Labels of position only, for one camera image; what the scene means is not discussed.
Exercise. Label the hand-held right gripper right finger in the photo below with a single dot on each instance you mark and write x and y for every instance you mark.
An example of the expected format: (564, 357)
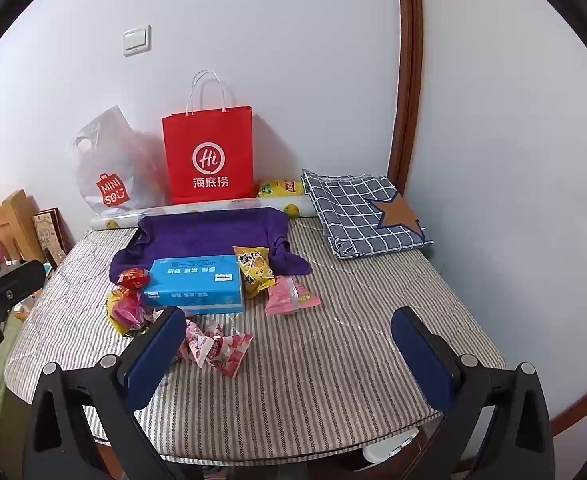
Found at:
(421, 360)

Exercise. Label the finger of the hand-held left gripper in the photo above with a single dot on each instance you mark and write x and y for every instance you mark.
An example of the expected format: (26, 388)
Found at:
(21, 280)

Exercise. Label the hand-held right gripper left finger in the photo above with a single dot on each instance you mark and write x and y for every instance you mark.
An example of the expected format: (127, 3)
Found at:
(156, 355)

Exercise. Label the red white candy packet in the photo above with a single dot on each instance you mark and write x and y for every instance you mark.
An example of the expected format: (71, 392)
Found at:
(198, 345)
(231, 352)

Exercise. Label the large pink snack packet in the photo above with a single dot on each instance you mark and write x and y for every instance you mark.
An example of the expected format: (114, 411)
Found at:
(131, 310)

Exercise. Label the yellow snack packet blue logo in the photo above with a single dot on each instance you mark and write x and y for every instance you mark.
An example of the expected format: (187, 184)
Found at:
(112, 310)

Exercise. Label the red snack packet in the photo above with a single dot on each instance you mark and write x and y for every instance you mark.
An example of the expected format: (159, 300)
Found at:
(133, 279)

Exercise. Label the yellow snack packet orange print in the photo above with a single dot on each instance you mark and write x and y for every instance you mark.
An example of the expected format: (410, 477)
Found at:
(253, 270)

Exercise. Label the small pink snack packet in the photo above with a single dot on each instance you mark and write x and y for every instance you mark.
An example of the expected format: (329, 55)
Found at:
(283, 300)

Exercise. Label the brown framed picture board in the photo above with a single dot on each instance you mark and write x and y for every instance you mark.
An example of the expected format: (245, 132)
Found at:
(48, 235)

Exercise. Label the wooden headboard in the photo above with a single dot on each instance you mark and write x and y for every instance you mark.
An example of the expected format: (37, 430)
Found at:
(3, 220)

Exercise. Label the blue tissue box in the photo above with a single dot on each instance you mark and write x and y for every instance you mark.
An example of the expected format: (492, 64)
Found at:
(193, 280)

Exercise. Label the purple towel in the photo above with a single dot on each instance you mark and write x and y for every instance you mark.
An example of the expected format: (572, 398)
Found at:
(198, 235)

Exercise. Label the white plastic shopping bag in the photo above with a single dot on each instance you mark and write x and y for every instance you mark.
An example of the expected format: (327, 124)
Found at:
(103, 160)

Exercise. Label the folded plaid cloth with star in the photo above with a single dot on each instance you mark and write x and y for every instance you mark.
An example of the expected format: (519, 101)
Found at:
(348, 210)

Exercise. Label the lemon printed paper roll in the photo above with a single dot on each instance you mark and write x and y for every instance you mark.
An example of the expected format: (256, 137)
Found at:
(253, 206)

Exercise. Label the red paper bag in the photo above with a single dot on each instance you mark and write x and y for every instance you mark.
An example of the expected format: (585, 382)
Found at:
(208, 160)

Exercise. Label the yellow chip bag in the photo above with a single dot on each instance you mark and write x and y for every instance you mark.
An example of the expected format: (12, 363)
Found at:
(278, 189)

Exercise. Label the white wall switch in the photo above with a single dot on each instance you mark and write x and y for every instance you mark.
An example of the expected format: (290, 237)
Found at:
(136, 40)

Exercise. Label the brown wooden door frame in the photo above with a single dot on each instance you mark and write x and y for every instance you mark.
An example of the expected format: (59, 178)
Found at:
(407, 85)

